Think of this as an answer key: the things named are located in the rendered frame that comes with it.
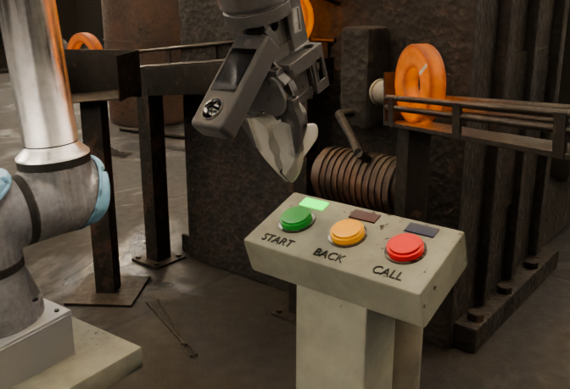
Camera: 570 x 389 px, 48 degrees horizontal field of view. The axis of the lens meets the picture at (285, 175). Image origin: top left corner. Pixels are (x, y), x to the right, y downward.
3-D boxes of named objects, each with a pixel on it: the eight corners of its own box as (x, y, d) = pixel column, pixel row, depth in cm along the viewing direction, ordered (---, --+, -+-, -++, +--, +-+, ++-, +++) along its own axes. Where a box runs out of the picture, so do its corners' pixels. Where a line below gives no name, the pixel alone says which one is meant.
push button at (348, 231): (343, 226, 77) (341, 214, 76) (372, 234, 74) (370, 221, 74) (325, 246, 74) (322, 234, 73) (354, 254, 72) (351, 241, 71)
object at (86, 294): (72, 275, 206) (50, 49, 187) (153, 278, 204) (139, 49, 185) (46, 304, 186) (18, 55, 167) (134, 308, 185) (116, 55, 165)
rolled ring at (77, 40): (96, 92, 222) (103, 91, 224) (99, 41, 214) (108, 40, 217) (64, 76, 231) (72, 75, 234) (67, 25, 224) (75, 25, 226)
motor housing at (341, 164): (334, 338, 168) (338, 140, 154) (409, 368, 155) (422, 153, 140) (304, 359, 158) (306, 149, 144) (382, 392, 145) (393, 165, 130)
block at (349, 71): (360, 120, 165) (364, 25, 158) (388, 124, 160) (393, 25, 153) (338, 126, 157) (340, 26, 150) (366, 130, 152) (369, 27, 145)
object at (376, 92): (393, 105, 142) (393, 78, 141) (412, 107, 133) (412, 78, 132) (368, 106, 140) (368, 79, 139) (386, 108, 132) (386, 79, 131)
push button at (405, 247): (399, 241, 72) (397, 228, 71) (431, 249, 70) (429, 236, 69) (381, 262, 70) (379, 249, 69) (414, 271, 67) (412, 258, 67)
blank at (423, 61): (420, 136, 129) (405, 137, 128) (402, 69, 134) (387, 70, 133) (455, 99, 115) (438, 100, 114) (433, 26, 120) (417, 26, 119)
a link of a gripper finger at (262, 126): (312, 160, 79) (298, 94, 74) (284, 186, 76) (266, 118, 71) (293, 157, 81) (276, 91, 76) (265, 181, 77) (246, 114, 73)
